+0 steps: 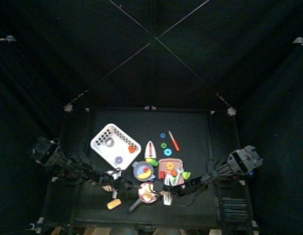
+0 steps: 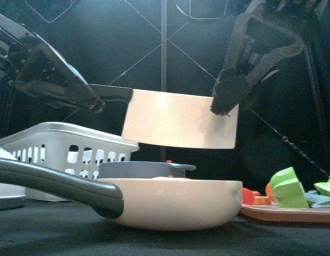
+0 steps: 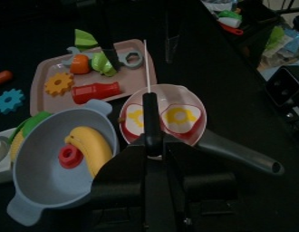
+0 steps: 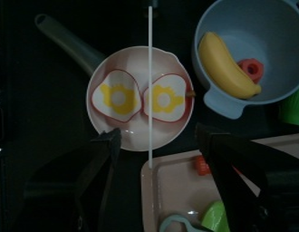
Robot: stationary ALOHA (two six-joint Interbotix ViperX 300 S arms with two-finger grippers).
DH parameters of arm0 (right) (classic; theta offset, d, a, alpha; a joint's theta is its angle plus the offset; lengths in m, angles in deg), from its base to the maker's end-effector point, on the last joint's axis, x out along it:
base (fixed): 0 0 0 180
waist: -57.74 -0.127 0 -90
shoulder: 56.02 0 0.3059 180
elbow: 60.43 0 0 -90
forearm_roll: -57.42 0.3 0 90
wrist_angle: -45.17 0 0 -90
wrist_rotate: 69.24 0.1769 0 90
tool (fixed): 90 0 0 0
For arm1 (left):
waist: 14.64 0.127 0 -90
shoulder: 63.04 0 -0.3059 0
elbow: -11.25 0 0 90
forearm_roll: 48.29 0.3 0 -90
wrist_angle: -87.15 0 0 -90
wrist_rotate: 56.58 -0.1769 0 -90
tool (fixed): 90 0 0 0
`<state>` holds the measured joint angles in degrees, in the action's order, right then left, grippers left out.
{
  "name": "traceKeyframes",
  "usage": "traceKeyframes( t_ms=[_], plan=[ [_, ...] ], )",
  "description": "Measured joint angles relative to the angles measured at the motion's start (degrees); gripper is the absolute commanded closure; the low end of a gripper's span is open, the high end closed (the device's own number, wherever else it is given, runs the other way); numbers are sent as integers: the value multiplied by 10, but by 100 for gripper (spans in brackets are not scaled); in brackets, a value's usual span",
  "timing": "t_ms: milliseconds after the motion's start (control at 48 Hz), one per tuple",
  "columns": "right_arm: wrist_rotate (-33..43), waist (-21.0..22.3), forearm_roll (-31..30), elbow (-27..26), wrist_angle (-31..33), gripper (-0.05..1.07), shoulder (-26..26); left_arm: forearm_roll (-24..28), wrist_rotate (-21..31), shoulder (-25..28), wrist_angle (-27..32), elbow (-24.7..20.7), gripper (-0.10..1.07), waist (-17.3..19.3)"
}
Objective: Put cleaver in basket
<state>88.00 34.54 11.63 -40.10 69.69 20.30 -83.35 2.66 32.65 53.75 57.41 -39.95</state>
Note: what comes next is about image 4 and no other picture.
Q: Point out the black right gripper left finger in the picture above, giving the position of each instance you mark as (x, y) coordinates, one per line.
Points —
(102, 157)

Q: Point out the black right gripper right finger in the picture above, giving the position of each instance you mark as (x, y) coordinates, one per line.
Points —
(236, 163)

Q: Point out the blue plastic basket bowl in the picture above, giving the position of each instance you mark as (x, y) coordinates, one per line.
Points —
(260, 27)

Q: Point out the small orange toy piece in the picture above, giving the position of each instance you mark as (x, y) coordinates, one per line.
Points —
(201, 166)

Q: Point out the pink plastic tray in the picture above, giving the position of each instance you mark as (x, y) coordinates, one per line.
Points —
(174, 184)

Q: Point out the light green toy piece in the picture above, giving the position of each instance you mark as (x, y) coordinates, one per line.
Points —
(216, 217)

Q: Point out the toy fried egg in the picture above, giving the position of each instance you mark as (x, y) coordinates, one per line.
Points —
(165, 98)
(117, 96)

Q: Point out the green plastic toy container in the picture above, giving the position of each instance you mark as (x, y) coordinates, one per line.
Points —
(293, 107)

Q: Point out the pink toy frying pan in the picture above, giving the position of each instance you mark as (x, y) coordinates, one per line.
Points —
(126, 63)

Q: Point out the yellow toy banana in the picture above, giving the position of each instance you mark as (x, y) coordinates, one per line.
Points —
(222, 66)

